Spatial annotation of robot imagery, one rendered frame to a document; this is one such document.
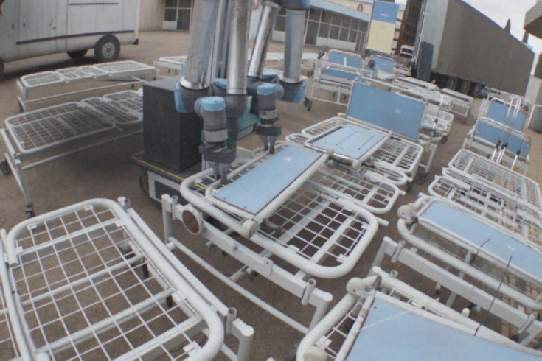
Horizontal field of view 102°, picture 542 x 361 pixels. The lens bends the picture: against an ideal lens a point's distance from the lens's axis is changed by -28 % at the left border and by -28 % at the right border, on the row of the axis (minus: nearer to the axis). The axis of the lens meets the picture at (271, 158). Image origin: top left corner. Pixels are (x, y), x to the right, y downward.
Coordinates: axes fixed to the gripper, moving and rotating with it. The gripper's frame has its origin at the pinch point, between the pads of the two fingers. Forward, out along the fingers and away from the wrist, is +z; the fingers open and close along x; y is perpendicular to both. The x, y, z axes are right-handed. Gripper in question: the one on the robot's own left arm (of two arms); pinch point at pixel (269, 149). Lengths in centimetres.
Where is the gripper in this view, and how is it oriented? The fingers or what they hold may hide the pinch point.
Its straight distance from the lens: 160.3
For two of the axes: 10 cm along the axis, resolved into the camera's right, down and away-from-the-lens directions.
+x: 8.8, 1.3, -4.7
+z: 0.4, 9.4, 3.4
